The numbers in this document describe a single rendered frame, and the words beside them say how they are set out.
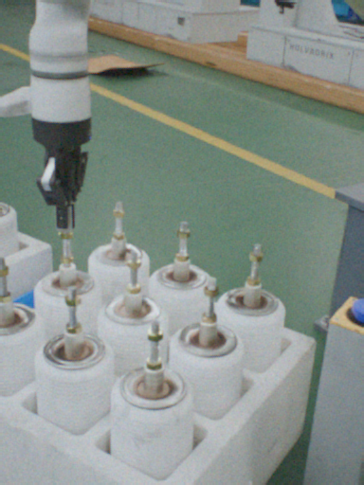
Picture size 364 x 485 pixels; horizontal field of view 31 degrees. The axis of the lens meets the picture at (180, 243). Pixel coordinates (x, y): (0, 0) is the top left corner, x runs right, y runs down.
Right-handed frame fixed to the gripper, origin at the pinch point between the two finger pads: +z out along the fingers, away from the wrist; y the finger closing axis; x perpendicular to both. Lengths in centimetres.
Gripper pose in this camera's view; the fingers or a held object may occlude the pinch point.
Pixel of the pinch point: (65, 216)
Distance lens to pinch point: 91.2
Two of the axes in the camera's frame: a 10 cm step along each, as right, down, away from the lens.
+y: 2.2, -4.1, 8.8
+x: -9.8, -1.3, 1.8
